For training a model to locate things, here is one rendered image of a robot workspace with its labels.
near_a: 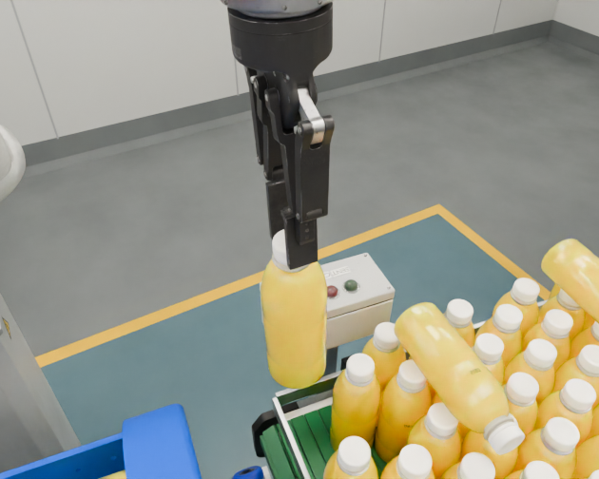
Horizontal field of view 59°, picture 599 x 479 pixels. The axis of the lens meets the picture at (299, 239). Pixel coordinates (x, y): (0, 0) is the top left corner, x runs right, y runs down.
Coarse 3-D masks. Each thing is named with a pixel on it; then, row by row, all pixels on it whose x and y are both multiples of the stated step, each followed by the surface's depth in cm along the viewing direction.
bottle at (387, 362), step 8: (368, 344) 81; (376, 344) 79; (400, 344) 81; (368, 352) 80; (376, 352) 79; (384, 352) 78; (392, 352) 78; (400, 352) 80; (376, 360) 79; (384, 360) 79; (392, 360) 79; (400, 360) 80; (376, 368) 80; (384, 368) 79; (392, 368) 79; (384, 376) 80; (392, 376) 80; (384, 384) 81
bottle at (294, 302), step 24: (312, 264) 54; (264, 288) 55; (288, 288) 53; (312, 288) 53; (264, 312) 57; (288, 312) 54; (312, 312) 55; (288, 336) 57; (312, 336) 57; (288, 360) 59; (312, 360) 60; (288, 384) 62; (312, 384) 63
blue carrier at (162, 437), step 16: (144, 416) 58; (160, 416) 57; (176, 416) 56; (128, 432) 55; (144, 432) 54; (160, 432) 54; (176, 432) 53; (80, 448) 64; (96, 448) 64; (112, 448) 66; (128, 448) 52; (144, 448) 52; (160, 448) 52; (176, 448) 52; (192, 448) 52; (32, 464) 62; (48, 464) 63; (64, 464) 64; (80, 464) 65; (96, 464) 66; (112, 464) 67; (128, 464) 50; (144, 464) 50; (160, 464) 50; (176, 464) 50; (192, 464) 50
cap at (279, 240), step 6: (276, 234) 53; (282, 234) 53; (276, 240) 52; (282, 240) 52; (276, 246) 51; (282, 246) 52; (276, 252) 52; (282, 252) 51; (276, 258) 52; (282, 258) 51
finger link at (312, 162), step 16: (304, 128) 37; (304, 144) 38; (320, 144) 39; (304, 160) 40; (320, 160) 40; (304, 176) 41; (320, 176) 41; (304, 192) 42; (320, 192) 42; (304, 208) 43
